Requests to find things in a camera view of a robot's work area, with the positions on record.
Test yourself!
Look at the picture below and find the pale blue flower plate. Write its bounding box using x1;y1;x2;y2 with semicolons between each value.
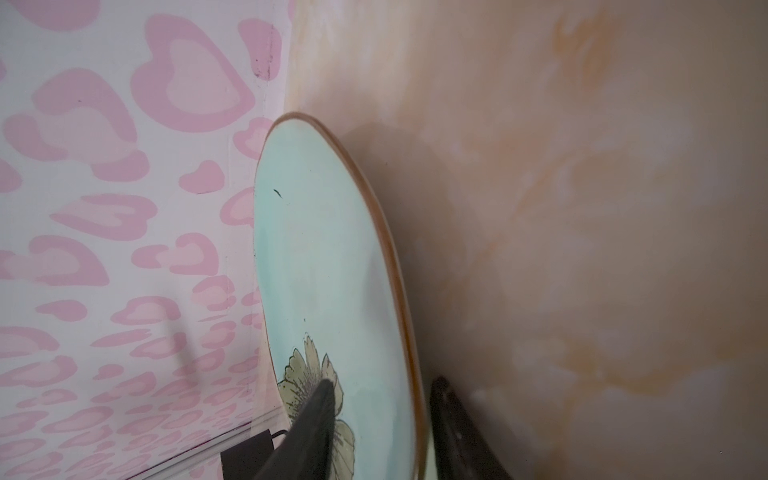
254;112;429;479

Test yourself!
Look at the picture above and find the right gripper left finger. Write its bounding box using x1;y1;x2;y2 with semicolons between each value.
254;379;335;480

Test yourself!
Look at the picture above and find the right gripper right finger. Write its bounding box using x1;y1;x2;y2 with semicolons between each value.
429;376;513;480

